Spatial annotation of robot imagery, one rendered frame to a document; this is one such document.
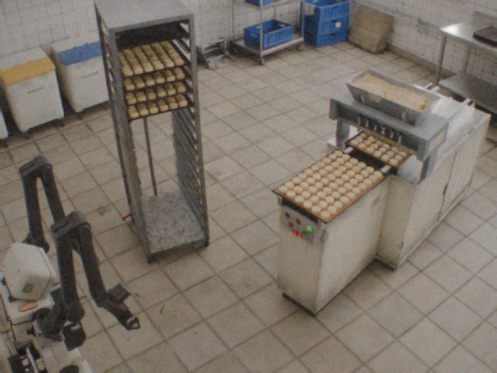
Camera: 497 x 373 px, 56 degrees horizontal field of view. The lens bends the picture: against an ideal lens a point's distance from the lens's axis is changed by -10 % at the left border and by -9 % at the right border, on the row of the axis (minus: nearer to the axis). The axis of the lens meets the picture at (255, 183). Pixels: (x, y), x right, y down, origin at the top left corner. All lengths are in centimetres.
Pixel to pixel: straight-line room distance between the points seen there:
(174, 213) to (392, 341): 189
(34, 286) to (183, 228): 200
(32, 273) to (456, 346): 261
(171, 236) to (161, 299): 51
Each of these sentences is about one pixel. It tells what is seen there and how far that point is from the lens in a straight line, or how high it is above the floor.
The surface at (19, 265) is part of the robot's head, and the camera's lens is 203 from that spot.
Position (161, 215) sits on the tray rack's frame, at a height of 15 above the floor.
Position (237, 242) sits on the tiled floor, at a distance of 391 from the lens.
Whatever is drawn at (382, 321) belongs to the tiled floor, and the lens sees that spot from 348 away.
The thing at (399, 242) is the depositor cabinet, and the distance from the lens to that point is 352.
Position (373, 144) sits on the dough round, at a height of 92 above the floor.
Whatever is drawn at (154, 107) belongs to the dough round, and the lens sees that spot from 313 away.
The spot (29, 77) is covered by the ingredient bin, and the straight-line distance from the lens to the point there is 536.
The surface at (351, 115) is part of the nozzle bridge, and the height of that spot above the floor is 107.
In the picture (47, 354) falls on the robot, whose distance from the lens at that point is 234.
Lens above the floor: 271
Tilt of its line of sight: 37 degrees down
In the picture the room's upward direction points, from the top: 1 degrees counter-clockwise
